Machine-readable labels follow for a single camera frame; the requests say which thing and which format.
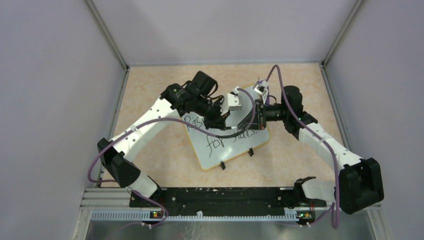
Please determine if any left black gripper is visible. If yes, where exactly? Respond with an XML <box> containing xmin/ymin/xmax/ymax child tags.
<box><xmin>194</xmin><ymin>95</ymin><xmax>231</xmax><ymax>131</ymax></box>

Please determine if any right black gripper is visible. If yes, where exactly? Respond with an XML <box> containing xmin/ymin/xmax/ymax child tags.
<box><xmin>237</xmin><ymin>99</ymin><xmax>289</xmax><ymax>131</ymax></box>

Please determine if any yellow-framed whiteboard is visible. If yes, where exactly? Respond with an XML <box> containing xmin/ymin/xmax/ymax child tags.
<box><xmin>181</xmin><ymin>85</ymin><xmax>271</xmax><ymax>171</ymax></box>

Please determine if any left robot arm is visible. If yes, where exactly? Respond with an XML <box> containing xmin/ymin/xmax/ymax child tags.
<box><xmin>97</xmin><ymin>71</ymin><xmax>229</xmax><ymax>207</ymax></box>

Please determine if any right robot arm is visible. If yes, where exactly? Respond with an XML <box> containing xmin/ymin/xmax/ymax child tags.
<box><xmin>240</xmin><ymin>81</ymin><xmax>385</xmax><ymax>215</ymax></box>

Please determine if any purple eraser holder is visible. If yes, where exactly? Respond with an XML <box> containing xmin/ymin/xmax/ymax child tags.
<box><xmin>256</xmin><ymin>79</ymin><xmax>269</xmax><ymax>97</ymax></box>

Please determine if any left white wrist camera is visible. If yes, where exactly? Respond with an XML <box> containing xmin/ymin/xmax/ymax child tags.
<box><xmin>220</xmin><ymin>87</ymin><xmax>243</xmax><ymax>116</ymax></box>

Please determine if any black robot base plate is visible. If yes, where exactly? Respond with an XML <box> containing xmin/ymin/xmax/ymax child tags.
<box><xmin>150</xmin><ymin>187</ymin><xmax>327</xmax><ymax>217</ymax></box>

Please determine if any white cable duct rail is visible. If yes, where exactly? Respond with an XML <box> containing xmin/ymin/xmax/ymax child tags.
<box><xmin>91</xmin><ymin>210</ymin><xmax>299</xmax><ymax>222</ymax></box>

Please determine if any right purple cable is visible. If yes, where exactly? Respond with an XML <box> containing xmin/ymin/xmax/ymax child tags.
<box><xmin>264</xmin><ymin>64</ymin><xmax>341</xmax><ymax>230</ymax></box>

